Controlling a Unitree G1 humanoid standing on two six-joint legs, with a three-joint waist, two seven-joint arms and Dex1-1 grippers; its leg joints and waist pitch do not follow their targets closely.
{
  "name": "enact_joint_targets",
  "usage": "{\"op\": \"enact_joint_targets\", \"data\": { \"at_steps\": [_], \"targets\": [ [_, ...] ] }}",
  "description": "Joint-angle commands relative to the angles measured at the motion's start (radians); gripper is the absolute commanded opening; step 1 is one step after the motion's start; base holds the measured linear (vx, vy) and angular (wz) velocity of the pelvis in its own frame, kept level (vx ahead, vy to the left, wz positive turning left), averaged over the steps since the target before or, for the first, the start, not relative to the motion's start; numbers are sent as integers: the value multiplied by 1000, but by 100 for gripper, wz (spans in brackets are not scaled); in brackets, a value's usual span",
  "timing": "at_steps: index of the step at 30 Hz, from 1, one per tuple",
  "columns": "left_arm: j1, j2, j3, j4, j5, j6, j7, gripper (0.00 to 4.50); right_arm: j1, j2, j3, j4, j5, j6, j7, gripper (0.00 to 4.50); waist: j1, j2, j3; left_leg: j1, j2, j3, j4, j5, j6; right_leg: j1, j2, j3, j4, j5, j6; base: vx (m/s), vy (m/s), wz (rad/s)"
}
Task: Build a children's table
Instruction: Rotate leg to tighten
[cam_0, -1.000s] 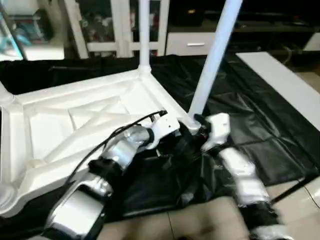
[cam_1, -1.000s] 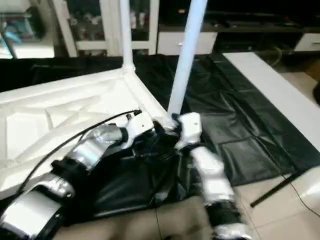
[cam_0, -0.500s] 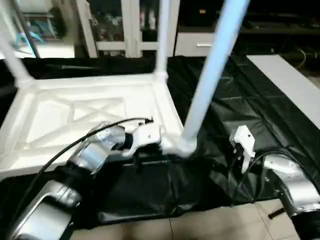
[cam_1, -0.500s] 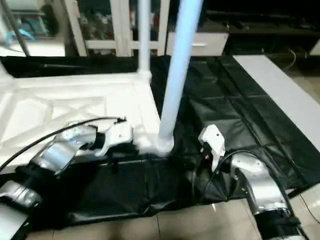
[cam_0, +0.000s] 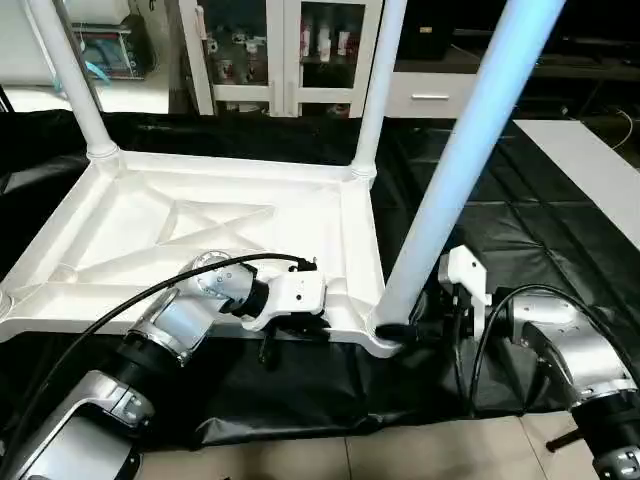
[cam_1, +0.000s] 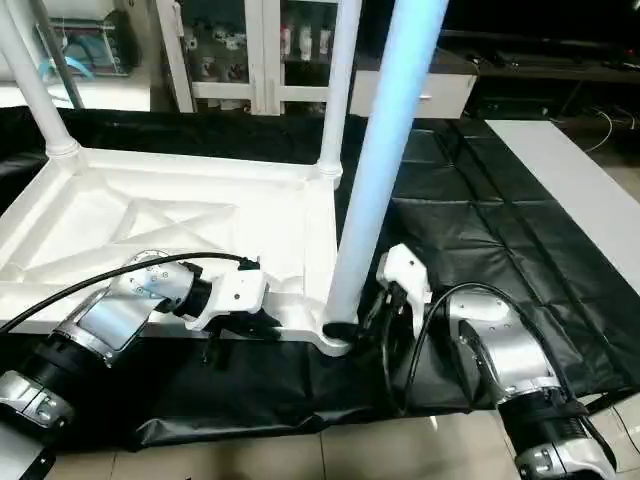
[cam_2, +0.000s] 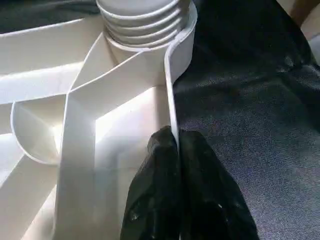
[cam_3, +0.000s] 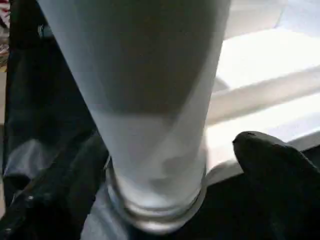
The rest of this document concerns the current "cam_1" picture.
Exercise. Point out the white plastic table top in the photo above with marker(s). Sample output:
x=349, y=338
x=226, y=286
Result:
x=150, y=220

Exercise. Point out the white plastic table leg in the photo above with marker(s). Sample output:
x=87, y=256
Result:
x=385, y=150
x=338, y=85
x=35, y=80

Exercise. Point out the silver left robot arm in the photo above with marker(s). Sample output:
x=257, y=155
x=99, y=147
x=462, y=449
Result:
x=110, y=320

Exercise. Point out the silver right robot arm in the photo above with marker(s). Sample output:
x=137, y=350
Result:
x=510, y=360

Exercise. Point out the black work surface mat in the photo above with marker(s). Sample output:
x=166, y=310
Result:
x=480, y=220

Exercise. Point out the white drawer unit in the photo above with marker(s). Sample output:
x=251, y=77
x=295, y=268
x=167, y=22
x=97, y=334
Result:
x=440, y=95

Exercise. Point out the white flat sheet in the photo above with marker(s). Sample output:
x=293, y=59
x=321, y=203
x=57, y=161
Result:
x=580, y=180

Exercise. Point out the black metal table leg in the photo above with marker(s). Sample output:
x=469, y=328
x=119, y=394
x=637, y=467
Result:
x=612, y=402

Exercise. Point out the white glass door cabinet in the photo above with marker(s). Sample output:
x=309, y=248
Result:
x=250, y=50

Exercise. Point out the colourful background box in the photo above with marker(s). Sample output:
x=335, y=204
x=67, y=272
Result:
x=90, y=45

